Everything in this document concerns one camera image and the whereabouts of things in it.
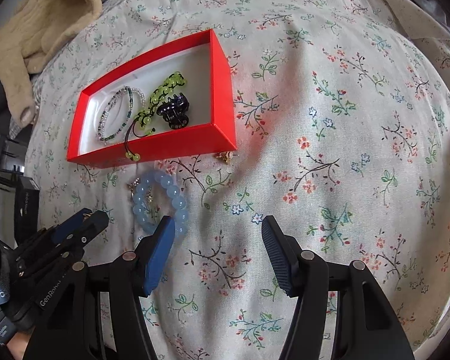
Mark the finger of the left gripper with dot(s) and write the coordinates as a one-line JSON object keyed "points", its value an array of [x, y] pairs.
{"points": [[96, 223], [57, 233]]}

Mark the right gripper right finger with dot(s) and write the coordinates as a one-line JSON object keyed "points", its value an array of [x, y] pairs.
{"points": [[366, 326]]}

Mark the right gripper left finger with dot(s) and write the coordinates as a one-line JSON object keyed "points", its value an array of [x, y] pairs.
{"points": [[96, 312]]}

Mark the black hair claw clip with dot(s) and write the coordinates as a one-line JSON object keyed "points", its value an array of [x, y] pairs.
{"points": [[174, 111]]}

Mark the gloved left hand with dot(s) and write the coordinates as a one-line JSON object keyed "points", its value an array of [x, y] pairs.
{"points": [[12, 317]]}

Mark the black box with lettering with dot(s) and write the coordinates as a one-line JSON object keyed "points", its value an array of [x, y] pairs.
{"points": [[26, 209]]}

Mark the red cardboard box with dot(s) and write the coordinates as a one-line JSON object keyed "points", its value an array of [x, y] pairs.
{"points": [[115, 121]]}

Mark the floral bed sheet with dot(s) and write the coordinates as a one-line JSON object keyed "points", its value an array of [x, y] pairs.
{"points": [[342, 119]]}

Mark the beige knitted sweater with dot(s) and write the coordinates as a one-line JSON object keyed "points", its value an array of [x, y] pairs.
{"points": [[30, 39]]}

